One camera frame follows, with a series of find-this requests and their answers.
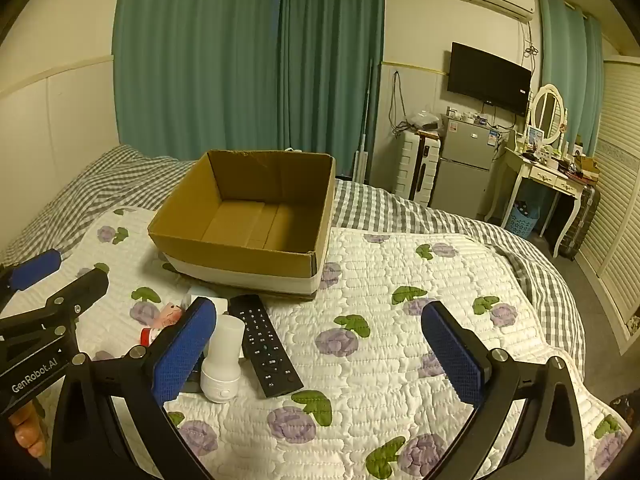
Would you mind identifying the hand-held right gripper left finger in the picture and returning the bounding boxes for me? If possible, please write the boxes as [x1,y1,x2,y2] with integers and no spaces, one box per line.
[50,296,218,480]

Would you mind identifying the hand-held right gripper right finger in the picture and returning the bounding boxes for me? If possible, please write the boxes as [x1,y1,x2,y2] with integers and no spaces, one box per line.
[420,301,586,480]

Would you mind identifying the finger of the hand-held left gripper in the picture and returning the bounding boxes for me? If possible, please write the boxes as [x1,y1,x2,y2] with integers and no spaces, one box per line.
[0,266,110,346]
[0,249,62,311]

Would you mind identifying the pink patterned packet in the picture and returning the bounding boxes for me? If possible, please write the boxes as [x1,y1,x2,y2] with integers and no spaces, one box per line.
[150,301,189,332]

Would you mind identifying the white round lid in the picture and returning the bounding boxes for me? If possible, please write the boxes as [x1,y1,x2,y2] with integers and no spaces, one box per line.
[200,313,246,403]

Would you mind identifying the white rectangular box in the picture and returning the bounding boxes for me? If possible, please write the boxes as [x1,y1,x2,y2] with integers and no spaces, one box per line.
[188,286,230,317]

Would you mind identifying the black remote control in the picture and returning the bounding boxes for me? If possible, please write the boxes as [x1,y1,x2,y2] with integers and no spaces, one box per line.
[228,294,305,400]

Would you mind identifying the cardboard box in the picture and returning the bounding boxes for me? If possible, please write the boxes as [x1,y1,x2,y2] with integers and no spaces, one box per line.
[147,149,336,303]

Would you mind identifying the person's left hand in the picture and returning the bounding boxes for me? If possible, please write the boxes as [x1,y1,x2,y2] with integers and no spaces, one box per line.
[10,404,51,461]

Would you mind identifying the white floral quilt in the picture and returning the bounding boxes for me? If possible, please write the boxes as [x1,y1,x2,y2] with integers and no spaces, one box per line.
[0,205,633,480]

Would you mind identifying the blue laundry basket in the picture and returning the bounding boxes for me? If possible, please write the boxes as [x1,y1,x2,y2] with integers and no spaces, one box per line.
[504,200,541,240]

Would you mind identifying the grey checkered bed sheet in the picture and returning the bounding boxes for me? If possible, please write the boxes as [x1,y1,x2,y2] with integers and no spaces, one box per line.
[0,144,586,376]

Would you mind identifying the dark suitcase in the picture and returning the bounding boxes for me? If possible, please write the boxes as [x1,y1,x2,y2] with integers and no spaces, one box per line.
[557,182,601,261]

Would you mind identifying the white suitcase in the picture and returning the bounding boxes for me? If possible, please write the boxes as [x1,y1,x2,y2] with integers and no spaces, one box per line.
[393,132,442,206]

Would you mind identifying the silver refrigerator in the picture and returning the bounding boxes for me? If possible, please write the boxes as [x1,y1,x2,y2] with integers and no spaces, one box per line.
[434,112,506,218]

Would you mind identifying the white dressing table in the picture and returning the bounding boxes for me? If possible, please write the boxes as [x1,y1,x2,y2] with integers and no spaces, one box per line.
[487,142,601,258]

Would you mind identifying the white flat mop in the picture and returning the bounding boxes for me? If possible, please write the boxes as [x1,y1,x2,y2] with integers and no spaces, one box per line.
[352,57,376,184]

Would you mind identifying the white louvered wardrobe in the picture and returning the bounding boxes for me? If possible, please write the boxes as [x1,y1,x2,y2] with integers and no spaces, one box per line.
[575,57,640,356]

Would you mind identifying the wide teal curtain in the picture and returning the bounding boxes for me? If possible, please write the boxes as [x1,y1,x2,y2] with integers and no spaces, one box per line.
[114,0,285,166]

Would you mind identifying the white oval mirror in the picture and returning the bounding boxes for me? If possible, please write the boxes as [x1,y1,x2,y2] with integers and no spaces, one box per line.
[530,83,569,146]

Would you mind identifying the narrow teal curtain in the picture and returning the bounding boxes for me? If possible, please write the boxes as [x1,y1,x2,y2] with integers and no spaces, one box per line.
[539,0,606,157]

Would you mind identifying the hanging black cables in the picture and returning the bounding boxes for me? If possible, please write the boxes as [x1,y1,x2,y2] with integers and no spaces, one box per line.
[390,71,409,134]

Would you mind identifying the black wall television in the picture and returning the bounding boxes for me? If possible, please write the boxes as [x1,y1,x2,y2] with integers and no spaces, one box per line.
[446,41,532,117]

